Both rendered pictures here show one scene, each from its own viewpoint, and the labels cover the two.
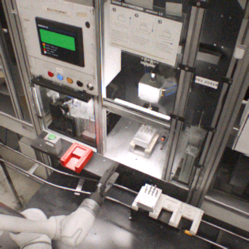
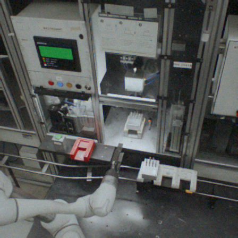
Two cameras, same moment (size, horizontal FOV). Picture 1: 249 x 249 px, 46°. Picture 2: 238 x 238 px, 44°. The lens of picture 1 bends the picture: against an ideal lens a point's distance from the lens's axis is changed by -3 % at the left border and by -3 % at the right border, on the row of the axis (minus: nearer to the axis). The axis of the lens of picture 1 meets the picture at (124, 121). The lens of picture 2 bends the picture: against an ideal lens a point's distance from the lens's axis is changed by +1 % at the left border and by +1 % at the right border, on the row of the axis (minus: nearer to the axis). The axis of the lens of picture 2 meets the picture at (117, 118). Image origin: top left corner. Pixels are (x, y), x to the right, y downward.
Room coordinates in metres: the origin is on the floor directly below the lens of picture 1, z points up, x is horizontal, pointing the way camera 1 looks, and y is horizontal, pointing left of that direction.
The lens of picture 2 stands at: (-0.25, 0.20, 2.48)
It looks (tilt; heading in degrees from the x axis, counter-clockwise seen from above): 43 degrees down; 352
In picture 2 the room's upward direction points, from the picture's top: 4 degrees counter-clockwise
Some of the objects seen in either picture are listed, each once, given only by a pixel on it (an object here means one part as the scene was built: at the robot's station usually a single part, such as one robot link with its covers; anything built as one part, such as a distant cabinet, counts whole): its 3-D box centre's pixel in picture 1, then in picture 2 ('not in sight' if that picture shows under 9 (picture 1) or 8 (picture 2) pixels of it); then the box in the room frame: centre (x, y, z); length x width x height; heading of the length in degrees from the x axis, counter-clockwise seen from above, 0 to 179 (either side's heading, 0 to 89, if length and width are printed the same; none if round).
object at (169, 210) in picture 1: (167, 212); (167, 178); (0.83, -0.25, 0.84); 0.36 x 0.14 x 0.10; 65
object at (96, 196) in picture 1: (98, 195); (113, 172); (0.74, 0.11, 1.12); 0.09 x 0.07 x 0.08; 155
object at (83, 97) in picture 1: (60, 87); (61, 92); (1.23, 0.34, 1.37); 0.36 x 0.04 x 0.04; 65
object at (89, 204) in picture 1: (89, 208); (109, 183); (0.68, 0.14, 1.12); 0.09 x 0.06 x 0.09; 65
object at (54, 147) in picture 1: (54, 143); (60, 142); (1.19, 0.42, 0.97); 0.08 x 0.08 x 0.12; 65
